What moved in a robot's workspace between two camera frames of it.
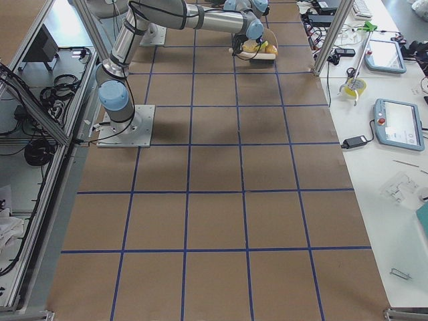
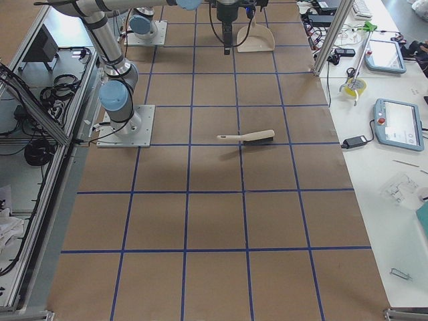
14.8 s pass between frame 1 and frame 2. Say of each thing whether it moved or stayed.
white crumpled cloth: stayed
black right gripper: moved
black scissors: stayed
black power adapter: stayed
